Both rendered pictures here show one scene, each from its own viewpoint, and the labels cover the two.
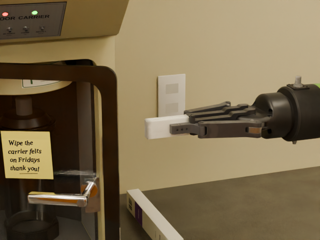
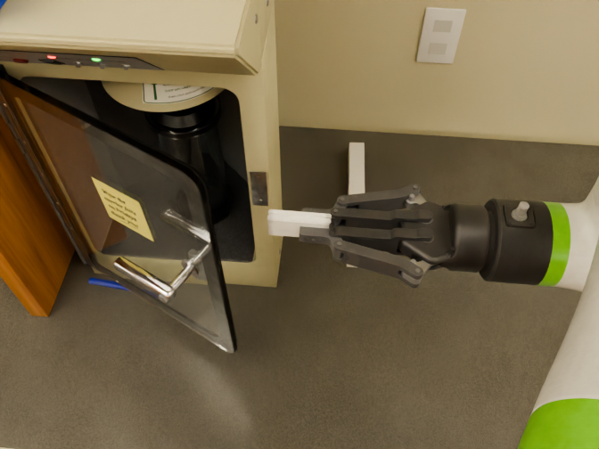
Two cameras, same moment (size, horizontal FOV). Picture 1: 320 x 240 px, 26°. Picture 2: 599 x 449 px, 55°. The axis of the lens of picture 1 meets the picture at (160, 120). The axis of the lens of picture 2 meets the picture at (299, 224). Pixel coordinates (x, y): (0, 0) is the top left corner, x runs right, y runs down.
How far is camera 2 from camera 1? 72 cm
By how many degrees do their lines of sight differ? 40
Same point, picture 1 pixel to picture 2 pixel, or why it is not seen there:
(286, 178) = (562, 159)
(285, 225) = not seen: hidden behind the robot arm
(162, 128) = (290, 228)
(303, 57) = not seen: outside the picture
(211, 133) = (349, 260)
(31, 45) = not seen: hidden behind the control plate
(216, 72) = (514, 13)
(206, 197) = (446, 166)
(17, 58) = (122, 76)
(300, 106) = (500, 257)
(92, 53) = (229, 82)
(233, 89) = (532, 38)
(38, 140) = (130, 203)
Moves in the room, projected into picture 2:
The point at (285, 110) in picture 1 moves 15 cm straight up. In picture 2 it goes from (476, 253) to (521, 152)
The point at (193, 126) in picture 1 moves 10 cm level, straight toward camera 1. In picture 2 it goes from (329, 240) to (285, 313)
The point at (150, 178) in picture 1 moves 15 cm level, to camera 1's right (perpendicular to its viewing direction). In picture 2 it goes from (396, 117) to (464, 138)
